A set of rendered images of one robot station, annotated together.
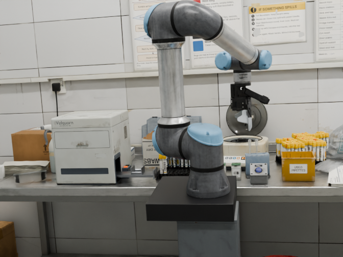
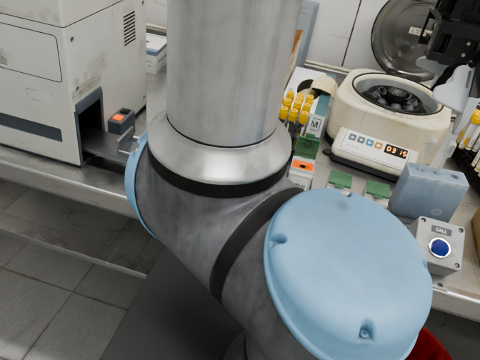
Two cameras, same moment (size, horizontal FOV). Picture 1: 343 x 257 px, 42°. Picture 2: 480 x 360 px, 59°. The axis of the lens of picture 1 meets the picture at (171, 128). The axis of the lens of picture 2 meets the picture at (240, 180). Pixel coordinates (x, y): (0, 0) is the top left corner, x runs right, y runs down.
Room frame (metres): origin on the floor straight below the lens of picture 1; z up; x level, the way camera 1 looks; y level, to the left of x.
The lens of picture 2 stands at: (1.29, -0.03, 1.36)
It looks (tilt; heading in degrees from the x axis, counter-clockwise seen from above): 37 degrees down; 359
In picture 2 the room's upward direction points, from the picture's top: 9 degrees clockwise
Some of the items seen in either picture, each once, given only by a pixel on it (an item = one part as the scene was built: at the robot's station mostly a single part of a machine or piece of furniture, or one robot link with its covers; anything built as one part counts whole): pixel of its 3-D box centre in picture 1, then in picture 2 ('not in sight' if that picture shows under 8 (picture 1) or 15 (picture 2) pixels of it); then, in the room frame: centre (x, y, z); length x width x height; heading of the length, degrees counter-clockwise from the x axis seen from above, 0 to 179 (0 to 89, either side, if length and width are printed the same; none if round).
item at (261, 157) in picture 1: (257, 164); (426, 196); (1.91, -0.36, 0.92); 0.10 x 0.07 x 0.10; 86
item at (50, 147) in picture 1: (53, 148); not in sight; (2.19, 0.59, 1.00); 0.09 x 0.08 x 0.24; 169
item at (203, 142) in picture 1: (204, 144); (326, 295); (1.50, -0.11, 1.11); 0.13 x 0.12 x 0.14; 49
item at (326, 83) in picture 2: not in sight; (311, 98); (2.23, -0.17, 0.92); 0.24 x 0.12 x 0.10; 169
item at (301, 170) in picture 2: not in sight; (298, 178); (1.90, -0.14, 0.92); 0.05 x 0.04 x 0.06; 172
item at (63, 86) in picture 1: (57, 86); not in sight; (2.61, 0.64, 1.29); 0.09 x 0.01 x 0.09; 79
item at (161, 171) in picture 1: (175, 164); not in sight; (1.97, -0.01, 0.93); 0.17 x 0.09 x 0.11; 80
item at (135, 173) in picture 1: (132, 171); (126, 145); (1.92, 0.18, 0.92); 0.21 x 0.07 x 0.05; 79
